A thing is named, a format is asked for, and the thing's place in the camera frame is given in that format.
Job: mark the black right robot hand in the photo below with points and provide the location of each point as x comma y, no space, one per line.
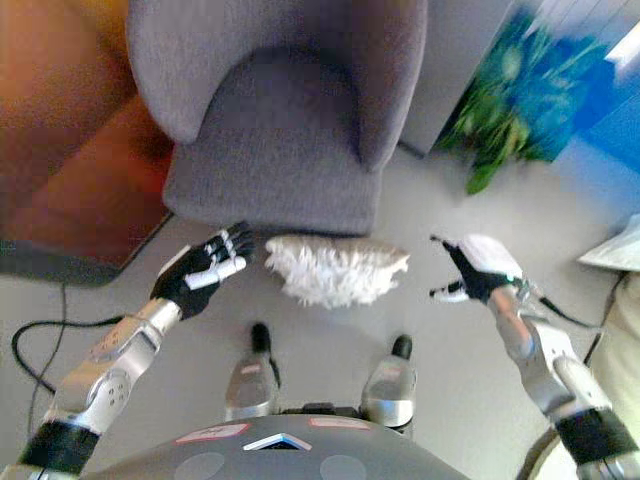
482,275

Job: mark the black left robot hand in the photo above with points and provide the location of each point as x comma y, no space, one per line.
185,285

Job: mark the white fringed pillow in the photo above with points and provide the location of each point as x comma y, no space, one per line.
330,275

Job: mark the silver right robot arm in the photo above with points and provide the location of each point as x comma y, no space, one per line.
560,370

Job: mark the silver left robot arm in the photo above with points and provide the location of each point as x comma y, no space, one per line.
110,370

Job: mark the plain white pillow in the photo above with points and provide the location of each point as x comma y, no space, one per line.
615,250

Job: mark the grey fabric armchair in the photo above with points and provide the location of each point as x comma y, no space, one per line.
270,150

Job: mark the green leafy potted plant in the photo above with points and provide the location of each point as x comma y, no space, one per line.
510,100

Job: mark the brown wooden cabinet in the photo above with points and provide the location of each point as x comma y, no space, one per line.
60,150

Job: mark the white drawer unit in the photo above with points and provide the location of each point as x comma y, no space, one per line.
615,130

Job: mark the grey robot torso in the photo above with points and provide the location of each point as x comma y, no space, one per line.
280,460

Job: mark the white tall cabinet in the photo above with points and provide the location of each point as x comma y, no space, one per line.
450,65

